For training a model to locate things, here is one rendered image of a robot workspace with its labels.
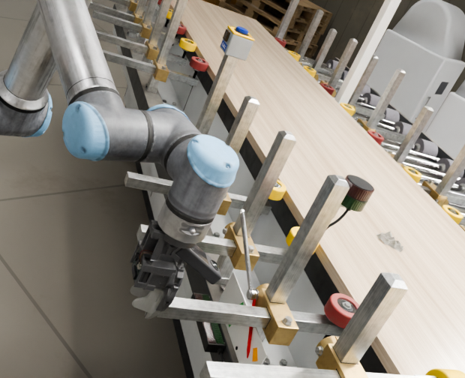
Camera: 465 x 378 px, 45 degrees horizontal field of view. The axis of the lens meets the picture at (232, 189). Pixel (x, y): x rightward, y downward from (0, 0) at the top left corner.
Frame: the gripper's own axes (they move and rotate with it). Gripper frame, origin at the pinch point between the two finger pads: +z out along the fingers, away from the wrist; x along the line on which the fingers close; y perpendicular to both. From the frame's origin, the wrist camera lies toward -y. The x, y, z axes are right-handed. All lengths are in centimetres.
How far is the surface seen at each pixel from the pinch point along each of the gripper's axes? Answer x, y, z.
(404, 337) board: 7, -53, -9
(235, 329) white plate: -7.9, -24.5, 8.8
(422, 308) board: -4, -66, -9
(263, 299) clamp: -4.0, -24.1, -4.2
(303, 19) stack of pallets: -524, -260, 11
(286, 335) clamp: 4.7, -27.1, -3.1
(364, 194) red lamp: -1.6, -30.4, -35.3
